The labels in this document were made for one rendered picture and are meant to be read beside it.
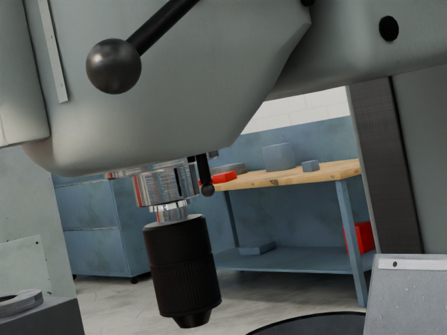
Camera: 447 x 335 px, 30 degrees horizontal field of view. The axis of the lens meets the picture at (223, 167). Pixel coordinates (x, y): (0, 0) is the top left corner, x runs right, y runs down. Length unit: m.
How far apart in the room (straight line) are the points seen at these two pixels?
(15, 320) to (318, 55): 0.45
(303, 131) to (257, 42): 6.07
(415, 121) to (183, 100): 0.43
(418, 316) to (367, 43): 0.41
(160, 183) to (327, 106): 5.84
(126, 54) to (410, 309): 0.57
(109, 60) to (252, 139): 6.67
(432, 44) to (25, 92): 0.30
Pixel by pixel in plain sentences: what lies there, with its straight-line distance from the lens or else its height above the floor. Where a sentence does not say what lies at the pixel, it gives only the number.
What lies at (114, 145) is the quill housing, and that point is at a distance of 0.53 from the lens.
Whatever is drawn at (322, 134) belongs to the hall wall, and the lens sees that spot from 6.48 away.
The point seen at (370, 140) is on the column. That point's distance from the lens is 0.95.
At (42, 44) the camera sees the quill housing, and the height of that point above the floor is 1.40.
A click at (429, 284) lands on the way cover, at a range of 0.93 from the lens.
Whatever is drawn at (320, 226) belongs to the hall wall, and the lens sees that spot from 6.70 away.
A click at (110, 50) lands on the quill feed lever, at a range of 0.44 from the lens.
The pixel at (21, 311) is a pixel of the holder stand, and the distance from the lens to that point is 0.93.
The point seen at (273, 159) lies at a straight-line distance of 6.45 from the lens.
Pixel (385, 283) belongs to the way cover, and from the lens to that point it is 0.97.
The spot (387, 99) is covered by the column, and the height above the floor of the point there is 1.32.
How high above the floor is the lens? 1.33
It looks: 3 degrees down
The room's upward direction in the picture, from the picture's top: 11 degrees counter-clockwise
